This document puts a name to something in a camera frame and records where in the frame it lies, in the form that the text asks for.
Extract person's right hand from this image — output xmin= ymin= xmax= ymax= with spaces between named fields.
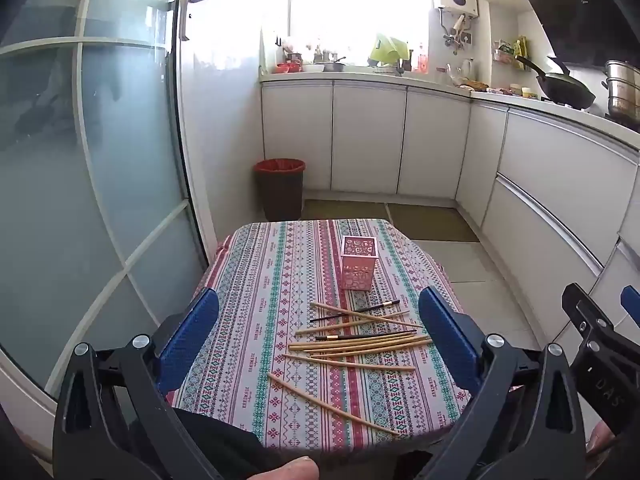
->
xmin=586 ymin=420 xmax=615 ymax=458

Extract person's left hand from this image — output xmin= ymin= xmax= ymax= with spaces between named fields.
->
xmin=248 ymin=456 xmax=320 ymax=480

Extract black chopstick gold band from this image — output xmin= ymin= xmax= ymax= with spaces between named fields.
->
xmin=310 ymin=300 xmax=400 ymax=315
xmin=314 ymin=330 xmax=416 ymax=342

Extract olive floor mat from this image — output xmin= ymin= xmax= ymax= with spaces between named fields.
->
xmin=302 ymin=200 xmax=388 ymax=220
xmin=387 ymin=204 xmax=477 ymax=242

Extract pink perforated utensil holder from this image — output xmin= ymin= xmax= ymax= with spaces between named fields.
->
xmin=340 ymin=235 xmax=378 ymax=292

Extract patterned tablecloth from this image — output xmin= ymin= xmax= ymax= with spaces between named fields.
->
xmin=168 ymin=219 xmax=470 ymax=452

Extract dark bin with red liner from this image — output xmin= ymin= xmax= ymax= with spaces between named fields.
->
xmin=253 ymin=158 xmax=306 ymax=222

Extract black wok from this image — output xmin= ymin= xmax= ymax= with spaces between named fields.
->
xmin=515 ymin=55 xmax=596 ymax=110

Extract steel steamer pot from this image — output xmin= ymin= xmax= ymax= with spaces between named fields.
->
xmin=602 ymin=60 xmax=640 ymax=127

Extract black range hood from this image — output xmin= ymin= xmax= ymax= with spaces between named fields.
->
xmin=528 ymin=0 xmax=639 ymax=68

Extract green plastic bag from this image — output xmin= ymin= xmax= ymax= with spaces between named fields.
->
xmin=369 ymin=35 xmax=409 ymax=65

